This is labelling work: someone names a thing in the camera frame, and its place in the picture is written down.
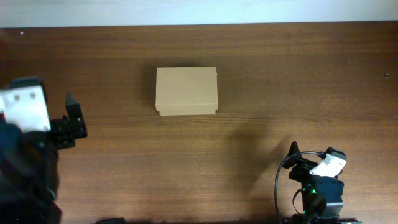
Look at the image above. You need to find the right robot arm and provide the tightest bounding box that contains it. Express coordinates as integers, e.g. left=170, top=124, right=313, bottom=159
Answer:
left=274, top=141, right=360, bottom=224

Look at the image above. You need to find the brown cardboard box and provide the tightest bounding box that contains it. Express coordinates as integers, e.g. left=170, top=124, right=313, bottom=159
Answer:
left=155, top=67, right=218, bottom=116

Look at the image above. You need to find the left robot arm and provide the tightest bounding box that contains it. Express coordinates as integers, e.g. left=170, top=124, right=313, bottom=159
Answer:
left=1, top=95, right=88, bottom=224

